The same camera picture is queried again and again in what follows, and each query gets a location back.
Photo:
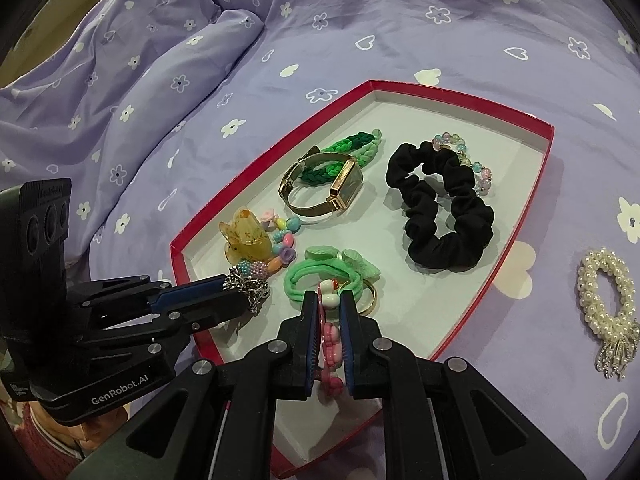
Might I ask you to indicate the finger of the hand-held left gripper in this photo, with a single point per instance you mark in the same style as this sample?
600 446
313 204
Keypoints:
210 312
197 294

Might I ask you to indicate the black scrunchie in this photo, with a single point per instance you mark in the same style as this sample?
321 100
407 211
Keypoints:
470 240

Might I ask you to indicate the pearl scrunchie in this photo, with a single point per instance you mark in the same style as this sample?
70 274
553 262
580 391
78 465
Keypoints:
590 290

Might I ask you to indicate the amber hair claw clip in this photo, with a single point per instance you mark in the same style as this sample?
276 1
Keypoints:
247 240

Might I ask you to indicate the person's left forearm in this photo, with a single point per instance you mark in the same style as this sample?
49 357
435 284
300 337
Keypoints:
45 430

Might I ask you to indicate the purple floral blanket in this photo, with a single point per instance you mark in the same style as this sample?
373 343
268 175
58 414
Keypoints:
400 20

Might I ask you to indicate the person's left hand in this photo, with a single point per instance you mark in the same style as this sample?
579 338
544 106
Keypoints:
97 430

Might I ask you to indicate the red jewelry box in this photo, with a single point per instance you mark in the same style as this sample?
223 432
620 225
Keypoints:
515 160

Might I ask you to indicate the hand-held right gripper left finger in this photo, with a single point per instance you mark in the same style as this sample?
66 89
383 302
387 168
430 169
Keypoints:
312 340

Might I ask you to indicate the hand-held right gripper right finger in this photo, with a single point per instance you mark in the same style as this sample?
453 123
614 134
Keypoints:
347 340

